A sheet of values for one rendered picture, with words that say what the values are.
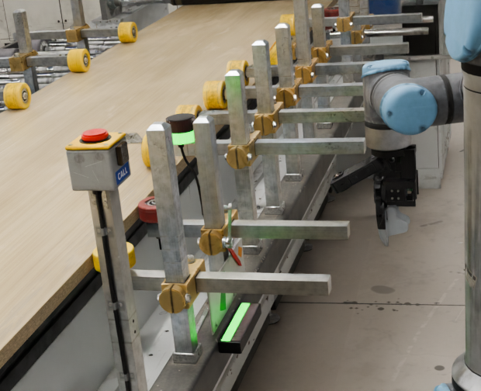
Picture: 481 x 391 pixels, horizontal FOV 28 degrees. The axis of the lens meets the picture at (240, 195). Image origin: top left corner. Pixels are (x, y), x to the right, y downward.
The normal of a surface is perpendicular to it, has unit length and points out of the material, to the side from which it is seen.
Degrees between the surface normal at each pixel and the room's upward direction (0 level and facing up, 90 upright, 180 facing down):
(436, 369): 0
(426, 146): 90
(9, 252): 0
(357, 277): 0
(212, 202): 90
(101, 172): 90
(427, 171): 90
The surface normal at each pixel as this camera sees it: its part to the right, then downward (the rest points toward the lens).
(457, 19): -0.99, 0.00
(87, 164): -0.26, 0.36
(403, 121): 0.03, 0.34
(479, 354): -0.81, 0.28
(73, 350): 0.96, 0.00
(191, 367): -0.10, -0.94
